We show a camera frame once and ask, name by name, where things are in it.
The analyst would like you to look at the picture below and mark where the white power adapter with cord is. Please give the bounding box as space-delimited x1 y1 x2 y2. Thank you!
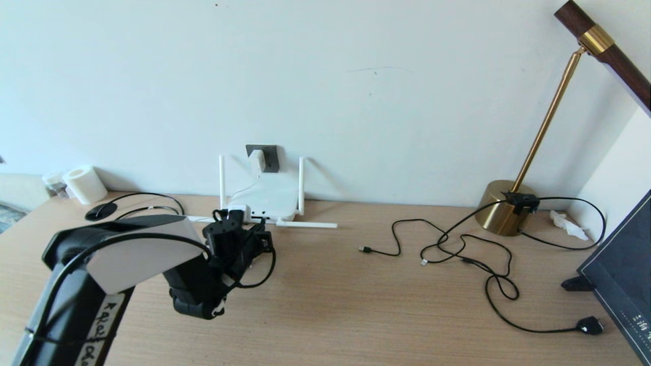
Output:
226 148 268 207

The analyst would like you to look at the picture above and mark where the black ethernet cable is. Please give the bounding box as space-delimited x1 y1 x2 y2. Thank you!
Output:
95 192 269 224

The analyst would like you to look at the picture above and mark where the white router with antennas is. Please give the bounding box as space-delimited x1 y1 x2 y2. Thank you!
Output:
186 155 338 229

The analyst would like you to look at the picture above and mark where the white toilet paper roll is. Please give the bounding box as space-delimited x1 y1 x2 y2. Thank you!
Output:
63 165 108 205

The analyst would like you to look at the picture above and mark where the small clear jar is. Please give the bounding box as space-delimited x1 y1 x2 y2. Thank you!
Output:
42 172 69 199

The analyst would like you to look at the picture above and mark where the brass desk lamp wooden head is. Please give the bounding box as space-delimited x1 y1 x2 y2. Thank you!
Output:
475 0 651 237

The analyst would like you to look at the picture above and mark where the black box on lamp base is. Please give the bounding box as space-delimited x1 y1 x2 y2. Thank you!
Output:
502 191 541 216

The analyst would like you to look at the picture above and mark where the crumpled white tissue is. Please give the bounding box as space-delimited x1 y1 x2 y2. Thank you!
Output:
550 209 591 241

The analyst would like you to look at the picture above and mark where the black board stand foot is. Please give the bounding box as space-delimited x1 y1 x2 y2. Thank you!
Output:
560 275 596 293

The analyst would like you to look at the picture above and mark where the dark framed board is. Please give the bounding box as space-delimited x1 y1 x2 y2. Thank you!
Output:
578 190 651 366

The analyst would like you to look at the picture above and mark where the grey wall socket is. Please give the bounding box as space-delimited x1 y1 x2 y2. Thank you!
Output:
246 144 280 173

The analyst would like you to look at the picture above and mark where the black USB cable white tip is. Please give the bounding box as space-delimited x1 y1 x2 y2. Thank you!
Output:
359 218 467 267

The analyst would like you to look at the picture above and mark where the black desk cable grommet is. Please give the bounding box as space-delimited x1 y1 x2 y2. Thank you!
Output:
84 202 118 222

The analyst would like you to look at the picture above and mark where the black lamp cord with plug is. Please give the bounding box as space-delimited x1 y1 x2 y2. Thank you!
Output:
420 199 606 336

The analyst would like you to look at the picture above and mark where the short black lamp cable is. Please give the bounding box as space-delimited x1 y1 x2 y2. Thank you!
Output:
519 197 608 250

